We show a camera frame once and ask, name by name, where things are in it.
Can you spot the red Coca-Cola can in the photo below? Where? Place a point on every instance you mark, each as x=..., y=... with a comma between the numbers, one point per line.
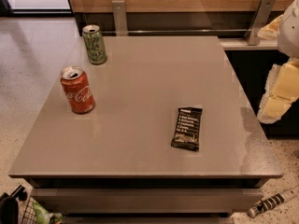
x=77, y=90

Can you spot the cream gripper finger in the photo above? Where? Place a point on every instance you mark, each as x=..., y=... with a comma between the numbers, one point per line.
x=281, y=91
x=270, y=31

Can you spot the metal bracket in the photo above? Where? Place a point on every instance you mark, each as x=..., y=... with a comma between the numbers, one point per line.
x=259, y=20
x=119, y=16

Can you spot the striped black white tube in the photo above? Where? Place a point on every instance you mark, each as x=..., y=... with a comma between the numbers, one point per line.
x=272, y=202

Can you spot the right metal bracket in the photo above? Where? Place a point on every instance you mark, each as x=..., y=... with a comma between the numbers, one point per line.
x=259, y=20

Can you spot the left metal bracket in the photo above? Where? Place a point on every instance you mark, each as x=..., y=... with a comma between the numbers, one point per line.
x=119, y=16

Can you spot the black snack bar wrapper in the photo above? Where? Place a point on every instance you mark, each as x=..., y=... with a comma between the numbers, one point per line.
x=186, y=135

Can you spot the grey table drawer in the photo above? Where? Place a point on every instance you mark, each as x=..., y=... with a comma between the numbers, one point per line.
x=120, y=201

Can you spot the black wire basket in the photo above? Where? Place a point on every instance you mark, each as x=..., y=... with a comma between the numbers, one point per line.
x=16, y=208

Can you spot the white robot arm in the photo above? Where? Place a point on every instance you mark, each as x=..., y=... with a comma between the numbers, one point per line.
x=288, y=32

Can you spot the green bag in basket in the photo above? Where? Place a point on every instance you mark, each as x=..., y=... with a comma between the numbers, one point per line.
x=44, y=217

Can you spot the green soda can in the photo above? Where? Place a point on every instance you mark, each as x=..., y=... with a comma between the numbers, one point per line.
x=94, y=44

